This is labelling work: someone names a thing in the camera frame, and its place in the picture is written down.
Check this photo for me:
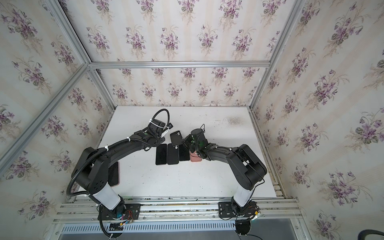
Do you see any black phone case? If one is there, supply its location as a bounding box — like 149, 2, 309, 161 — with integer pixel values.
170, 131, 183, 147
167, 144, 180, 165

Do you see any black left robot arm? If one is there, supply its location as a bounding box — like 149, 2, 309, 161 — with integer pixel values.
66, 109, 173, 220

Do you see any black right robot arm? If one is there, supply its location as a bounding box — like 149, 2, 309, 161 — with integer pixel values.
182, 127, 268, 219

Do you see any white ventilated strip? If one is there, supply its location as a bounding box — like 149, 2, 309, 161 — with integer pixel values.
61, 220, 235, 235

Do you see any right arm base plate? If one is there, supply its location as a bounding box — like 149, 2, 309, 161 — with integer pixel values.
218, 201, 260, 219

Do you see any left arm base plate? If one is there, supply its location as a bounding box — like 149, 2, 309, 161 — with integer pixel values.
98, 204, 142, 221

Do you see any aluminium rail front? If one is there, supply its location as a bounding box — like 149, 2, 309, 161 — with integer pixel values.
53, 197, 303, 223

